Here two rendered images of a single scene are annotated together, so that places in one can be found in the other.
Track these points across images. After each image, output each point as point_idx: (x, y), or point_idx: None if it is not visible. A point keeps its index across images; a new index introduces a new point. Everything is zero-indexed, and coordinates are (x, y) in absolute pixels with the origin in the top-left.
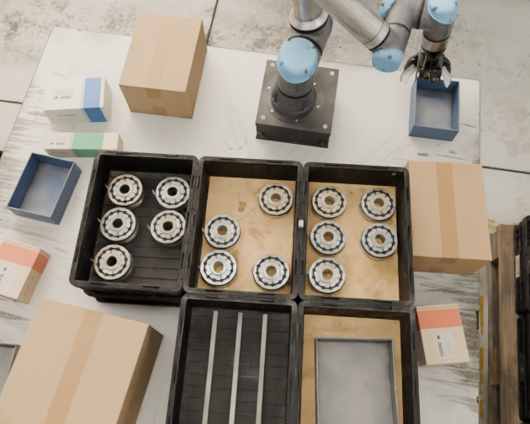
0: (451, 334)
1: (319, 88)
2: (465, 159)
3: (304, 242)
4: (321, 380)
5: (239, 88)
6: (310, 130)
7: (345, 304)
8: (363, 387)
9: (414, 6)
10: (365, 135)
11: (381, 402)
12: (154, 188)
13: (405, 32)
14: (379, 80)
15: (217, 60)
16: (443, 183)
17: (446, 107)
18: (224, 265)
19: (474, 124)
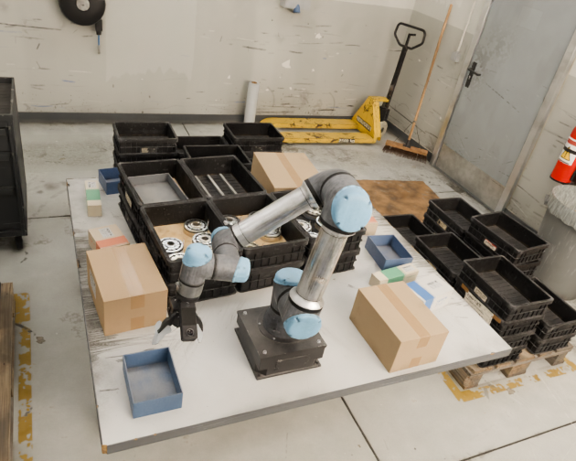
0: (102, 237)
1: (267, 336)
2: (105, 358)
3: (218, 217)
4: (176, 198)
5: (336, 350)
6: (254, 307)
7: (180, 201)
8: (153, 199)
9: (221, 255)
10: (208, 348)
11: (141, 197)
12: None
13: (218, 243)
14: (218, 403)
15: (373, 368)
16: (133, 282)
17: (137, 399)
18: None
19: (101, 393)
